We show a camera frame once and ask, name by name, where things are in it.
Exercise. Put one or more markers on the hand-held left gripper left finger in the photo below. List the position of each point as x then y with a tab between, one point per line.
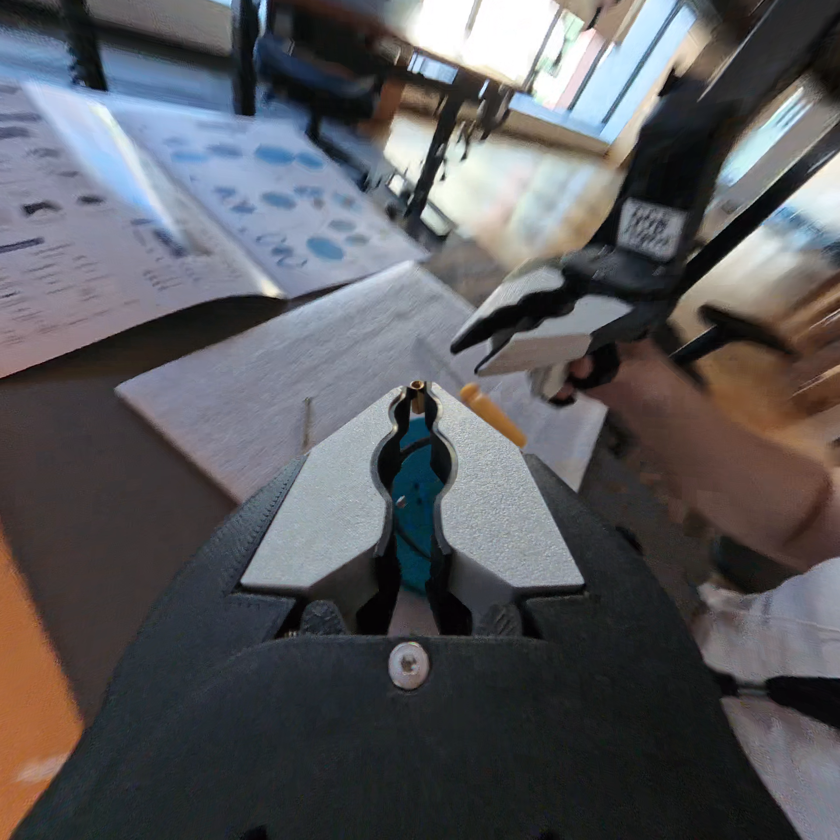
315	525

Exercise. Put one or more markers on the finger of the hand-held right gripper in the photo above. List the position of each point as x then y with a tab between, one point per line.
518	289
558	341

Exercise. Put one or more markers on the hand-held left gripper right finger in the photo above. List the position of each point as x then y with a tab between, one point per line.
512	525

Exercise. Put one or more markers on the blue round metal turntable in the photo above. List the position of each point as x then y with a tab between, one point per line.
413	499

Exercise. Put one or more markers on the long silver machine screw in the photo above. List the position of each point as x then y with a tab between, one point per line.
307	423

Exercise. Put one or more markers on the brass hex standoff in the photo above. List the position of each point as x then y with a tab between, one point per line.
417	396

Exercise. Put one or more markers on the person's right forearm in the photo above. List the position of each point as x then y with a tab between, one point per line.
754	472

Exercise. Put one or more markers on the dark grey desk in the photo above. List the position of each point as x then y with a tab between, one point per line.
98	459

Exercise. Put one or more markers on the person's right hand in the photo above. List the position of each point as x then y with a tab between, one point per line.
646	374

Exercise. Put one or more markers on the black leg office table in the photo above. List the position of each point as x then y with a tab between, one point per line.
436	151

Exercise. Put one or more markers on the white foam sheet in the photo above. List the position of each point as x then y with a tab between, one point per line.
262	367

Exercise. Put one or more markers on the black office chair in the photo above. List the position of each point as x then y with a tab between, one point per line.
315	72

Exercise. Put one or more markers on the orange cardboard box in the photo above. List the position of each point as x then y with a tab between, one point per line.
33	656

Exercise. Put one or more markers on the white printed manual booklet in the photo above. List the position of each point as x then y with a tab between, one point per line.
131	229

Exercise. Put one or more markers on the black metal frame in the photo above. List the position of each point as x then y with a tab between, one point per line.
761	210

